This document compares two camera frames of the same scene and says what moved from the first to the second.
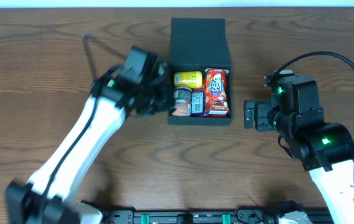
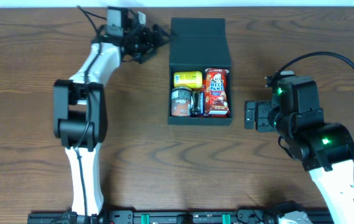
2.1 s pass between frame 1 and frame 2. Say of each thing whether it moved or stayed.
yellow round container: stayed
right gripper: stayed
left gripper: moved
